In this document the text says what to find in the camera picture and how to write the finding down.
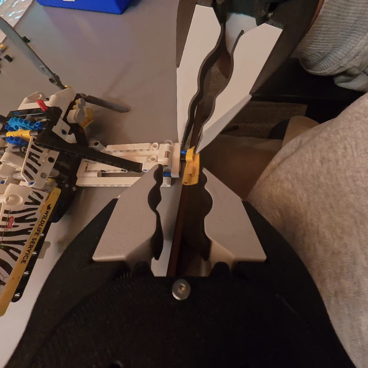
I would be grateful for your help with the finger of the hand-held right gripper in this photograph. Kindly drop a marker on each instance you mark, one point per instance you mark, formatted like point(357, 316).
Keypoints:
point(250, 63)
point(192, 57)

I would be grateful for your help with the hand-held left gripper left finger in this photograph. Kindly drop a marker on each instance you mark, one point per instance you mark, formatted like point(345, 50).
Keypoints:
point(123, 230)

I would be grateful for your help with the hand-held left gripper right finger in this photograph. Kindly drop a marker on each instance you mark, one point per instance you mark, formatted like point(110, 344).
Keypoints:
point(235, 230)

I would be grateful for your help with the zebra striped lego helicopter model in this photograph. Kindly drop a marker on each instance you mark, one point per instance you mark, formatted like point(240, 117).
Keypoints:
point(129, 149)

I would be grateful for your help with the long yellow lego piece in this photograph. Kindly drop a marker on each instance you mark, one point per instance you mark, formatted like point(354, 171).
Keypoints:
point(192, 161)

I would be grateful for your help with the small black lego piece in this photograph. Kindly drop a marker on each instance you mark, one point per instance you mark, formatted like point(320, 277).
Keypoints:
point(8, 58)

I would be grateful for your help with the blue plastic bin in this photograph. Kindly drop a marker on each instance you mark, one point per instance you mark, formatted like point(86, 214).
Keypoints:
point(86, 5)

